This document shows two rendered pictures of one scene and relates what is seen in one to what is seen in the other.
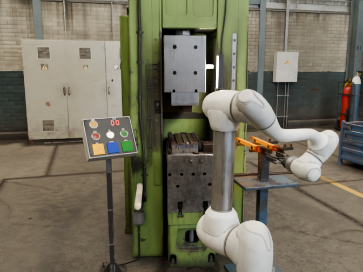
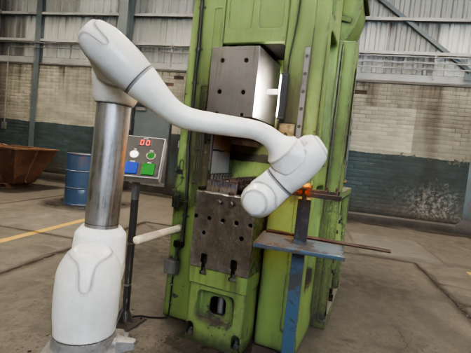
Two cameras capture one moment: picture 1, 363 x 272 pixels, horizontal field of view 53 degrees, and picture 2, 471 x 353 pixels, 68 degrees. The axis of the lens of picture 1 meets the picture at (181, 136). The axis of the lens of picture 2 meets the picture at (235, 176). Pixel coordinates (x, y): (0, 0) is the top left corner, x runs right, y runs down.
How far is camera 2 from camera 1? 138 cm
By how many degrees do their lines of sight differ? 28
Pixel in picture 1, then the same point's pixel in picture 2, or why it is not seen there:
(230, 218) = (91, 237)
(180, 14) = (244, 27)
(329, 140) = (295, 147)
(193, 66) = (241, 83)
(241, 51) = (315, 70)
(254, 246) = (59, 277)
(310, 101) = not seen: outside the picture
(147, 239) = (179, 296)
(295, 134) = (208, 118)
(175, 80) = (219, 101)
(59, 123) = not seen: hidden behind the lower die
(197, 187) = (226, 239)
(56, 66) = not seen: hidden behind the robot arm
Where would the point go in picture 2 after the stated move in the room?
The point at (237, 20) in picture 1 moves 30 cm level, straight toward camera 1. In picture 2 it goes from (314, 29) to (289, 9)
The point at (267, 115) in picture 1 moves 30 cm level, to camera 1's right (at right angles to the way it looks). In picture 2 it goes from (115, 61) to (221, 56)
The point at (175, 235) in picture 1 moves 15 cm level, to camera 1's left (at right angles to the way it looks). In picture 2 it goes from (195, 296) to (175, 289)
